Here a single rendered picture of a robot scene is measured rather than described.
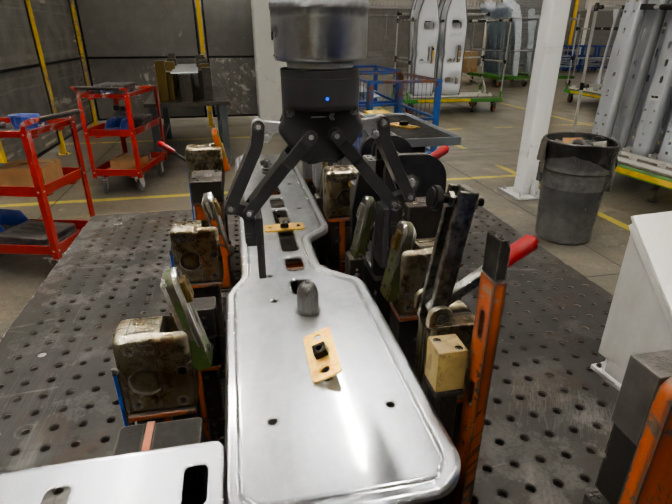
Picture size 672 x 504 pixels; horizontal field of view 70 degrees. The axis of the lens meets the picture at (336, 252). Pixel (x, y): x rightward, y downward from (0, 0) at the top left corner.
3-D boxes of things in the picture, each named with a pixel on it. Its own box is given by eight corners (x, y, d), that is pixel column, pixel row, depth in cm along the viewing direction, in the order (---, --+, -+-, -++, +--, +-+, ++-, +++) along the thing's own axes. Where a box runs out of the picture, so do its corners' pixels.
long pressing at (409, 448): (227, 158, 164) (226, 154, 163) (293, 155, 168) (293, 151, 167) (224, 539, 40) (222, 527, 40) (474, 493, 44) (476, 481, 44)
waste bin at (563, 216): (510, 226, 378) (525, 132, 348) (571, 221, 388) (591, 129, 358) (548, 252, 333) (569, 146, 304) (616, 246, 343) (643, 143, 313)
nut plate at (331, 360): (303, 338, 63) (299, 332, 63) (329, 326, 63) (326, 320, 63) (313, 384, 56) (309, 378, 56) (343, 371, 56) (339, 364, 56)
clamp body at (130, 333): (150, 498, 77) (107, 310, 63) (225, 485, 79) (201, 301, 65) (140, 553, 69) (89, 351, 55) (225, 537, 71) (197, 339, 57)
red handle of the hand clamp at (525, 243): (417, 296, 62) (522, 226, 61) (425, 308, 63) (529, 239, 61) (430, 313, 58) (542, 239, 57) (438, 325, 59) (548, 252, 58)
